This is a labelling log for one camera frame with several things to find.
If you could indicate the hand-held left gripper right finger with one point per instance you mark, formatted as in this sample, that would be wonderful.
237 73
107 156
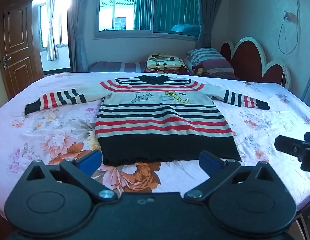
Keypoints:
209 161

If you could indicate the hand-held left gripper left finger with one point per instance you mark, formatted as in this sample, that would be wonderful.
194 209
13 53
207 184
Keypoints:
91 160

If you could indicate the striped knit sweater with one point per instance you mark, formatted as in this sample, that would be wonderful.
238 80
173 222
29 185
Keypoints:
160 112

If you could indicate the floral bed sheet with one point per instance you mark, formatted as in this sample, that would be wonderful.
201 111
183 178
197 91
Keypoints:
44 130

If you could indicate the grey appliance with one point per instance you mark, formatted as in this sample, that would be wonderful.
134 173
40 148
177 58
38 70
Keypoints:
307 225

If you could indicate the red white scalloped headboard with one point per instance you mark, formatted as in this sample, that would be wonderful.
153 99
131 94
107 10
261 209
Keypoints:
250 62

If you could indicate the striped blue bedsheet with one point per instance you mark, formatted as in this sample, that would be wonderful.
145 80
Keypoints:
112 66

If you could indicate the striped pillow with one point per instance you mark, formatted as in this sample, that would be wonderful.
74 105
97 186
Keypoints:
210 60

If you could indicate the folded printed blanket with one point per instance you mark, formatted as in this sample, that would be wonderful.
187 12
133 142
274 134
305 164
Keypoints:
166 63

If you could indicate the grey curtain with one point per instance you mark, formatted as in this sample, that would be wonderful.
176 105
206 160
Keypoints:
78 30
210 12

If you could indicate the brown wooden door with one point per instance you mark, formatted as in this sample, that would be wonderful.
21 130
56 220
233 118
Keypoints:
17 45

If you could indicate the white curtain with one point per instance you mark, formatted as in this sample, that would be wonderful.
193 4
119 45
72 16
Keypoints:
51 27

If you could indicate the sliding glass window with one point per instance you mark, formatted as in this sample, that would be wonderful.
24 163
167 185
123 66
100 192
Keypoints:
119 7

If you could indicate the teal curtain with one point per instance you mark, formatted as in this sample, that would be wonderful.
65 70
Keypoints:
170 7

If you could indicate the wall socket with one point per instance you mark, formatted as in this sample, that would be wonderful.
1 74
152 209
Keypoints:
288 15

